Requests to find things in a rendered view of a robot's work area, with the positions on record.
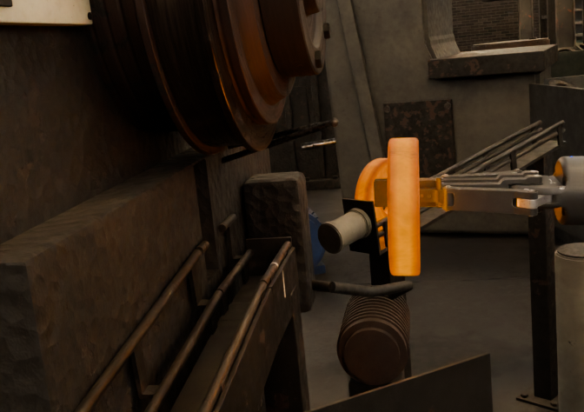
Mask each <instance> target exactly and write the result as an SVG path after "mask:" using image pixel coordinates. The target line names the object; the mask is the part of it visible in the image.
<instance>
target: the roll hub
mask: <svg viewBox="0 0 584 412"><path fill-rule="evenodd" d="M258 3H259V9H260V13H261V18H262V25H263V29H264V33H265V37H266V40H267V44H268V47H269V52H270V55H271V56H272V59H273V62H274V64H275V66H276V68H277V70H278V71H279V73H280V74H281V75H282V76H284V77H295V76H313V75H319V74H320V73H321V72H322V69H323V67H322V68H316V66H315V51H316V50H321V51H322V56H323V65H324V60H325V52H326V39H325V38H324V33H323V25H324V24H325V23H326V3H325V0H258Z"/></svg>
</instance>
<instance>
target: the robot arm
mask: <svg viewBox="0 0 584 412"><path fill-rule="evenodd" d="M554 169H555V173H554V174H553V175H552V176H542V175H539V171H537V170H524V171H522V170H520V169H514V170H509V171H502V172H488V173H473V174H458V175H447V174H445V175H442V176H438V177H436V178H419V183H420V207H439V208H440V207H442V209H444V210H446V211H450V210H456V211H474V212H492V213H509V214H519V215H525V216H537V215H538V212H541V209H552V208H554V212H555V215H556V218H557V221H558V222H559V223H560V224H562V225H584V156H562V157H560V158H559V159H558V161H557V162H556V165H555V168H554ZM374 195H375V207H388V179H387V178H376V179H375V181H374Z"/></svg>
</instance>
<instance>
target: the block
mask: <svg viewBox="0 0 584 412"><path fill-rule="evenodd" d="M242 189H243V197H244V208H245V213H246V221H247V229H248V237H249V239H251V238H269V237H285V236H291V239H292V246H293V247H295V255H296V265H297V274H298V282H299V291H300V308H301V313H304V312H308V311H310V310H311V308H312V305H313V303H314V300H315V297H316V290H312V280H315V272H314V263H313V253H312V244H311V235H310V225H309V207H308V198H307V189H306V180H305V176H304V174H303V173H302V172H299V171H294V172H281V173H268V174H255V175H253V176H252V177H250V178H249V179H248V180H247V181H246V182H245V183H244V184H243V187H242Z"/></svg>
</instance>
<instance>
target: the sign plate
mask: <svg viewBox="0 0 584 412"><path fill-rule="evenodd" d="M92 18H93V16H92V13H91V10H90V0H0V25H29V26H85V25H92V24H93V23H92Z"/></svg>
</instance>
